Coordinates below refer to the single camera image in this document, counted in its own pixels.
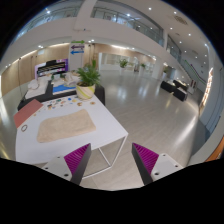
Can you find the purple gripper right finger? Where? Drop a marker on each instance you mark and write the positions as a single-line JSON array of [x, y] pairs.
[[153, 166]]

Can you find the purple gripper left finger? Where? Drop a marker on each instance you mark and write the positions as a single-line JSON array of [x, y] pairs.
[[72, 166]]

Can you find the beige towel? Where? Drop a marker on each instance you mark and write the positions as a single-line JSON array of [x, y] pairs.
[[66, 126]]

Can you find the white table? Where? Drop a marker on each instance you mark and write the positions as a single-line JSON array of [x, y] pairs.
[[108, 130]]

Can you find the black display table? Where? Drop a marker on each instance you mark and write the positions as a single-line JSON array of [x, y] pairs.
[[48, 95]]

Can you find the black sofa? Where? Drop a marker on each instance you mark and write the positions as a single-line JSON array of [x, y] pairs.
[[176, 88]]

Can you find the potted green plant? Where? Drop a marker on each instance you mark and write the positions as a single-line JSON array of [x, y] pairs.
[[89, 79]]

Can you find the purple display screen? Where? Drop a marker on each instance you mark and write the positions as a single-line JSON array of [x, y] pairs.
[[51, 67]]

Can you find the distant potted plant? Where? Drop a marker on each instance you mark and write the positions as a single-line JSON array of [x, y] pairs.
[[123, 63]]

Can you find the direction sign pillar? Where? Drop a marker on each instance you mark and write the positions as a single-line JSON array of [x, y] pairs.
[[76, 54]]

